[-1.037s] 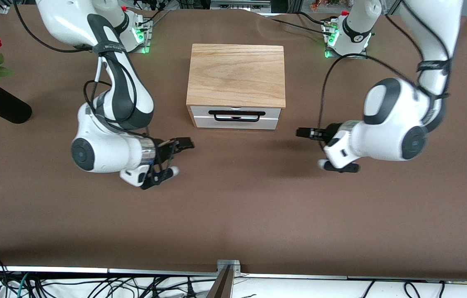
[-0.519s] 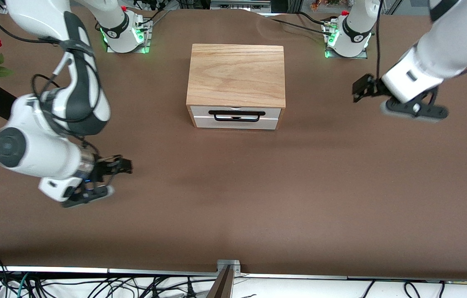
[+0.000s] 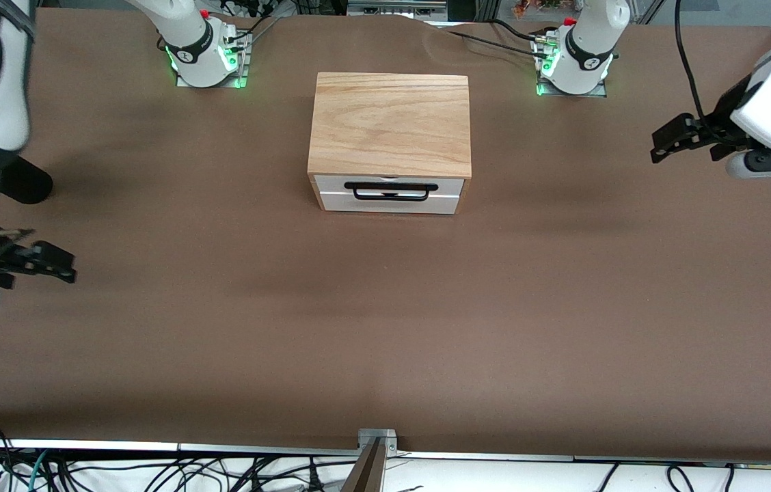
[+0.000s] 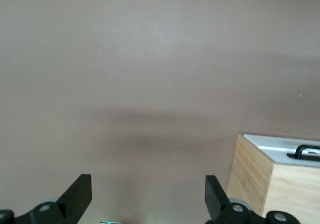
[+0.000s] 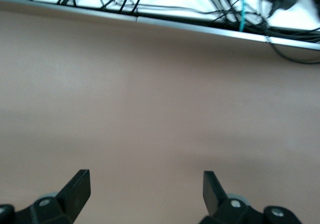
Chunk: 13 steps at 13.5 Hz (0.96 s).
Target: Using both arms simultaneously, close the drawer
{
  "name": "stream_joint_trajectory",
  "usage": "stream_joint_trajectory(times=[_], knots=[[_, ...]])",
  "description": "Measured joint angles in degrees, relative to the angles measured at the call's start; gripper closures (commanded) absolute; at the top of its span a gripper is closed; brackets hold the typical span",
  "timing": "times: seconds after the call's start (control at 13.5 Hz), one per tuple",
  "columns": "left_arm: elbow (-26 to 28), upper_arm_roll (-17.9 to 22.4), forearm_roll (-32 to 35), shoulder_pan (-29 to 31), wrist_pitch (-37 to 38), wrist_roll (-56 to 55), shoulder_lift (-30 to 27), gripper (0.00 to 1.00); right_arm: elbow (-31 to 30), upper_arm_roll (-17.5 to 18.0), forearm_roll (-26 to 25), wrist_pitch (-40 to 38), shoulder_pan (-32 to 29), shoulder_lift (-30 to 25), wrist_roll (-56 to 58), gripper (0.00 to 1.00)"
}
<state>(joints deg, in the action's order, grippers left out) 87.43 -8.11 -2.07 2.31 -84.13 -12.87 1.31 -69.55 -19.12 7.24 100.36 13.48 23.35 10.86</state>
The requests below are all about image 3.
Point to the light wooden drawer cabinet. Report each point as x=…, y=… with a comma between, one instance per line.
x=391, y=123

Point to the wooden drawer with white front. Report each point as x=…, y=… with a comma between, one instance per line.
x=389, y=205

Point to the metal table edge bracket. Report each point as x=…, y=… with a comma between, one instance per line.
x=377, y=437

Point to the brown table cover sheet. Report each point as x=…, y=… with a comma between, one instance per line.
x=385, y=328

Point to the metal base plate left arm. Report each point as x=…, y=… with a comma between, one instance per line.
x=597, y=90

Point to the black ribbed cylindrical vase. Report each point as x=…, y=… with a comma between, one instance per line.
x=26, y=184

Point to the brown post below table edge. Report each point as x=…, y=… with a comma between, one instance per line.
x=365, y=471

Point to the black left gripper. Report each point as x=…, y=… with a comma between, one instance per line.
x=725, y=113

